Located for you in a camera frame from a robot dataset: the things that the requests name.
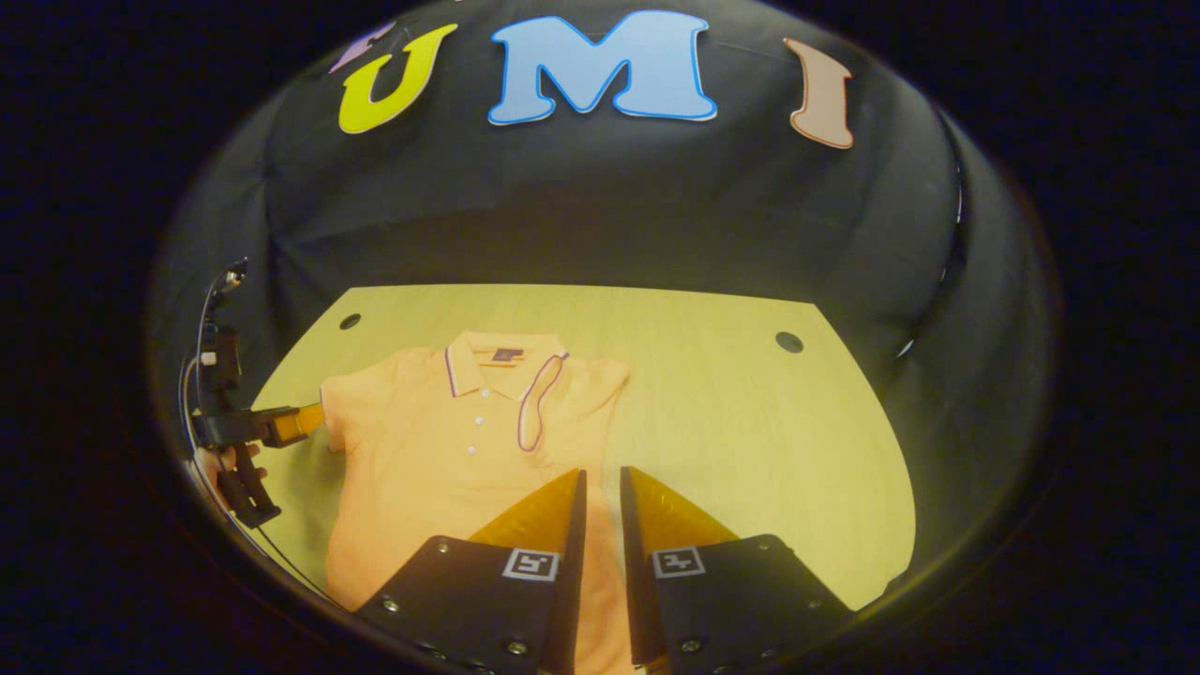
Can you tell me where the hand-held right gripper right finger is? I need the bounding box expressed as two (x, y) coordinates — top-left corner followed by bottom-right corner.
(619, 466), (856, 675)

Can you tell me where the orange collared T-shirt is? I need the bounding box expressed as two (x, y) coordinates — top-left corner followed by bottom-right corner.
(319, 330), (631, 675)

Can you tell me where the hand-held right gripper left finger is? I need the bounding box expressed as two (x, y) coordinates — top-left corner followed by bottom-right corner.
(354, 469), (589, 675)

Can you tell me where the thin gripper cable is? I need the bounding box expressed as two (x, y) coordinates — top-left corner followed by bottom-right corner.
(176, 261), (334, 606)

